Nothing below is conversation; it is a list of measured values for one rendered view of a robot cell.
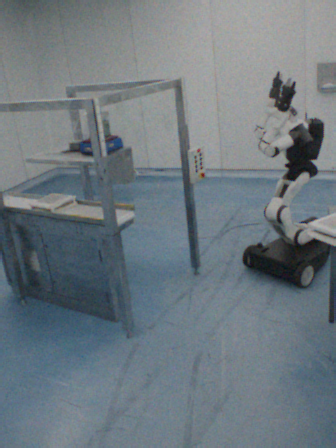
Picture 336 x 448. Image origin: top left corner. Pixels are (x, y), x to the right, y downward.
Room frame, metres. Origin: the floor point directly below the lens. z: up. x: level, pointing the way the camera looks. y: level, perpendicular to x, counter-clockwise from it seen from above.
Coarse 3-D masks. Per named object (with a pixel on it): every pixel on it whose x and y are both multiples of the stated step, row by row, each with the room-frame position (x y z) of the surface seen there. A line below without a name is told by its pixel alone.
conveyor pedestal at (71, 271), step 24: (0, 240) 3.50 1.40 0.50; (24, 240) 3.32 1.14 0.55; (48, 240) 3.16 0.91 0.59; (72, 240) 3.01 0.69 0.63; (96, 240) 2.87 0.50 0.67; (120, 240) 2.99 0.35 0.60; (24, 264) 3.36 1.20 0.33; (48, 264) 3.19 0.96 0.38; (72, 264) 3.04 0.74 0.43; (96, 264) 2.90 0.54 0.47; (48, 288) 3.23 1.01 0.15; (72, 288) 3.07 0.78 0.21; (96, 288) 2.93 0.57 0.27; (96, 312) 2.97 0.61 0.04
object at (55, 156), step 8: (48, 152) 3.12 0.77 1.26; (56, 152) 3.09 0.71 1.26; (72, 152) 3.02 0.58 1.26; (80, 152) 2.98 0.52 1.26; (120, 152) 2.88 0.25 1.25; (32, 160) 2.98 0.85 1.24; (40, 160) 2.94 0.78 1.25; (48, 160) 2.89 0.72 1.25; (56, 160) 2.85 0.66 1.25; (64, 160) 2.81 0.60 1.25; (72, 160) 2.78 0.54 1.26; (80, 160) 2.75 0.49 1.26; (88, 160) 2.72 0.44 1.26
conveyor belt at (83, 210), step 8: (8, 200) 3.57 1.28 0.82; (16, 200) 3.54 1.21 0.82; (24, 200) 3.52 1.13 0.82; (32, 200) 3.49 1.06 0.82; (72, 208) 3.17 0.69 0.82; (80, 208) 3.15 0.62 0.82; (88, 208) 3.13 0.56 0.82; (96, 208) 3.11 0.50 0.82; (48, 216) 3.07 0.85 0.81; (88, 216) 2.96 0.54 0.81; (96, 216) 2.94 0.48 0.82; (120, 216) 2.88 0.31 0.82; (128, 216) 2.90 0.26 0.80; (104, 224) 2.77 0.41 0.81; (120, 224) 2.82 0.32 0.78
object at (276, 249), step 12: (276, 240) 3.60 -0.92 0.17; (312, 240) 3.48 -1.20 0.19; (252, 252) 3.40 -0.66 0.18; (264, 252) 3.35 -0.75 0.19; (276, 252) 3.33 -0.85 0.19; (288, 252) 3.35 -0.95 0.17; (300, 252) 3.32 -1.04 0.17; (312, 252) 3.30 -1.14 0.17; (324, 252) 3.30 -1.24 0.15; (252, 264) 3.39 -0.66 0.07; (264, 264) 3.29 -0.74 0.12; (276, 264) 3.19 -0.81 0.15; (288, 264) 3.11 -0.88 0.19; (300, 264) 3.10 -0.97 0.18; (312, 264) 3.20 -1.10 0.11; (324, 264) 3.31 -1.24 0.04; (288, 276) 3.10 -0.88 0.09
